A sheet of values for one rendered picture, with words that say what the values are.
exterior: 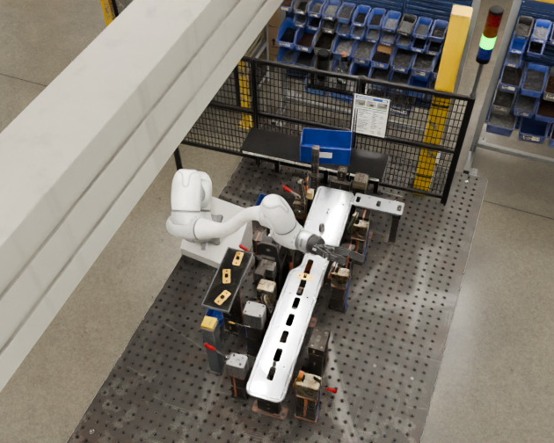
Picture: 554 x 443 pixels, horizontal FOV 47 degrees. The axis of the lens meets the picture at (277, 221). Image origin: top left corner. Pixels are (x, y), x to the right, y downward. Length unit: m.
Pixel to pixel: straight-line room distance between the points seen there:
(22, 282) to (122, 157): 0.15
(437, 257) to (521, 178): 1.80
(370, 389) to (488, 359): 1.25
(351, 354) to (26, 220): 3.05
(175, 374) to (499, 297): 2.38
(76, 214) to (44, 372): 3.94
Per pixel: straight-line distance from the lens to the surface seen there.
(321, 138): 3.93
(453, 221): 4.10
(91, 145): 0.54
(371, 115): 3.78
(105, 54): 0.62
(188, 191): 2.90
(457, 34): 3.44
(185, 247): 3.79
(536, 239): 5.12
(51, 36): 7.23
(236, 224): 2.70
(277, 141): 3.99
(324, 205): 3.66
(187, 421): 3.32
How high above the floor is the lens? 3.73
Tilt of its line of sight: 50 degrees down
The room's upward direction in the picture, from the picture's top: 1 degrees counter-clockwise
